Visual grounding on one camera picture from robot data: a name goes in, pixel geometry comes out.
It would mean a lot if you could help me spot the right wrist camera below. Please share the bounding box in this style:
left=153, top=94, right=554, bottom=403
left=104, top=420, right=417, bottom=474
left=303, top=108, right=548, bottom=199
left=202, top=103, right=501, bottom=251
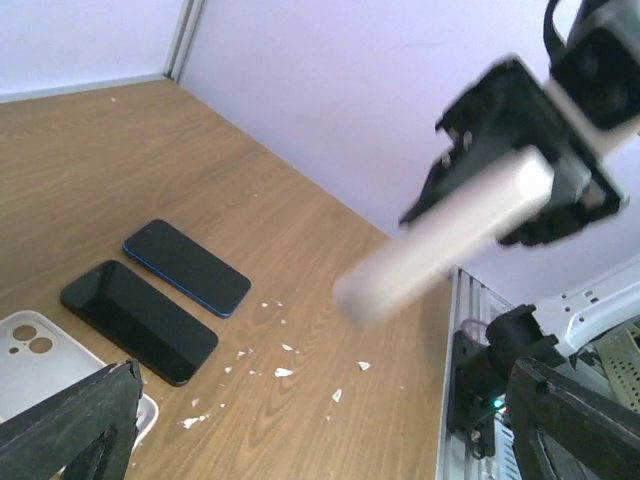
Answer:
left=543, top=1, right=639, bottom=157

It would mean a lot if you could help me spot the green perforated basket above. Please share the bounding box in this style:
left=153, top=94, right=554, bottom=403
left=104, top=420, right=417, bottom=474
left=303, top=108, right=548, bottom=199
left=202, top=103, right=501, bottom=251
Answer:
left=595, top=323, right=639, bottom=413

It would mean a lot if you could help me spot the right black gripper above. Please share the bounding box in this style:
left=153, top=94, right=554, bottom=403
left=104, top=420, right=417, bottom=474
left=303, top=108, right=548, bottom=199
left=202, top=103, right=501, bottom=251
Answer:
left=399, top=56, right=628, bottom=246

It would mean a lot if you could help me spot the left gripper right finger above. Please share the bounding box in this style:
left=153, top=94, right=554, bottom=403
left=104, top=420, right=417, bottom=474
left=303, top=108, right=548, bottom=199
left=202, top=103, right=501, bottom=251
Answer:
left=506, top=358, right=639, bottom=479

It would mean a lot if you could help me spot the beige phone case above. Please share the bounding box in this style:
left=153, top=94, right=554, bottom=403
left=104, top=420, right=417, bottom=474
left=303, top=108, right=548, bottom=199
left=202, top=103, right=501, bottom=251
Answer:
left=0, top=309, right=160, bottom=451

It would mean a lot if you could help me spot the right aluminium corner post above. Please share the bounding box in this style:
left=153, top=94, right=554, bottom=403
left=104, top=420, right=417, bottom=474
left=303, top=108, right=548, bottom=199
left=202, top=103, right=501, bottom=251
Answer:
left=163, top=0, right=206, bottom=83

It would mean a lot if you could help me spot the blue smartphone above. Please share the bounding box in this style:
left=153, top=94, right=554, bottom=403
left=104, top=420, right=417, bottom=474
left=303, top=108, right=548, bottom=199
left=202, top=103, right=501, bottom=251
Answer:
left=122, top=219, right=251, bottom=318

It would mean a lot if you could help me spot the black smartphone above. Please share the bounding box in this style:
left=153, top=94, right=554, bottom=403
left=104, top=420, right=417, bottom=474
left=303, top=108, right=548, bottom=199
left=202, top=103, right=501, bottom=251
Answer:
left=60, top=260, right=219, bottom=386

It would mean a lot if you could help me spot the aluminium rail frame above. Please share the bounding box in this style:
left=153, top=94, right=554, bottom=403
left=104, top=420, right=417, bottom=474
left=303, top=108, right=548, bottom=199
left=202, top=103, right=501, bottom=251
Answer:
left=435, top=269, right=521, bottom=479

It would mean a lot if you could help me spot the beige phone with ring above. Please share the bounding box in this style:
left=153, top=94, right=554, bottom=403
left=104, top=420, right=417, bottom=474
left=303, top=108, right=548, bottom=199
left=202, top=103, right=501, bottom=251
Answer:
left=333, top=147, right=554, bottom=328

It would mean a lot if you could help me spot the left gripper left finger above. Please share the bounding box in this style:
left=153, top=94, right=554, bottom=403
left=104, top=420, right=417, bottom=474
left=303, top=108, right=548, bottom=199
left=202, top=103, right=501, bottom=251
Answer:
left=1, top=359, right=143, bottom=479

